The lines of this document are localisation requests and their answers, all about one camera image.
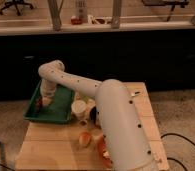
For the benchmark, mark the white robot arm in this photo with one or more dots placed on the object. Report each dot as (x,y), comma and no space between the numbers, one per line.
(125,137)

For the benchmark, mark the dark grape bunch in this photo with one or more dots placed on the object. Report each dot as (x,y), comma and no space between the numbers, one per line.
(39,103)

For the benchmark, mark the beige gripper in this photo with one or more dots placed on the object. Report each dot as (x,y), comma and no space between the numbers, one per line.
(46,101)

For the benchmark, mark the green plastic tray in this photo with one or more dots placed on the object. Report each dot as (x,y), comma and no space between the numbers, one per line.
(58,112)

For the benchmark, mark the red object on shelf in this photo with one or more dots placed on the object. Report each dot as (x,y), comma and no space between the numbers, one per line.
(76,21)

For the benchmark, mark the yellow corn cob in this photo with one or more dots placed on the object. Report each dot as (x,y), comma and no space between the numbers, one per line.
(106,154)

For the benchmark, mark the orange peach fruit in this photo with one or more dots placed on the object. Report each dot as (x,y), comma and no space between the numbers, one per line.
(84,139)

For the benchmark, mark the black office chair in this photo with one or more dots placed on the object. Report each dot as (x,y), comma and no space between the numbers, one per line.
(15,3)

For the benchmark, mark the white cup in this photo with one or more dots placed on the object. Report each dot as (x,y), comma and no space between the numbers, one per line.
(78,108)

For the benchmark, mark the orange clay bowl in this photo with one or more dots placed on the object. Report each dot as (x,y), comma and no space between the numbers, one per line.
(101,147)

